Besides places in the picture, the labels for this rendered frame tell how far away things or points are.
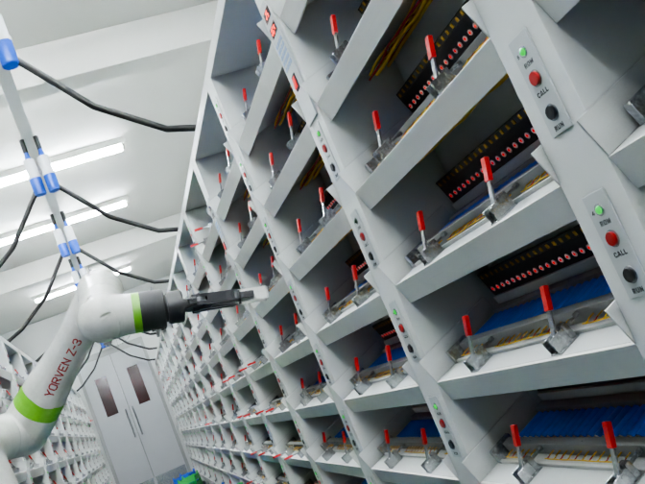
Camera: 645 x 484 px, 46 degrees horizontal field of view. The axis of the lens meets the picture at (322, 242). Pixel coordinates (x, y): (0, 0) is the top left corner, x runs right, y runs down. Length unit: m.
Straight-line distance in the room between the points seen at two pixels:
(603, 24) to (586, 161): 0.15
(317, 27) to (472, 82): 0.64
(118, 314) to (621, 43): 1.20
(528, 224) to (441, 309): 0.51
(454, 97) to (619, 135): 0.29
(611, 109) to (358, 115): 0.77
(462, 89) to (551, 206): 0.21
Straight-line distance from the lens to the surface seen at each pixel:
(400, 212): 1.49
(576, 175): 0.89
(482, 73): 1.00
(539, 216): 0.98
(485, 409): 1.49
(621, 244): 0.87
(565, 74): 0.86
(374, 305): 1.61
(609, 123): 0.86
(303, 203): 2.19
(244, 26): 2.09
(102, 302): 1.73
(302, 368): 2.82
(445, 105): 1.09
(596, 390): 1.34
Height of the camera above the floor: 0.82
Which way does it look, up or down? 8 degrees up
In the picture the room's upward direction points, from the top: 23 degrees counter-clockwise
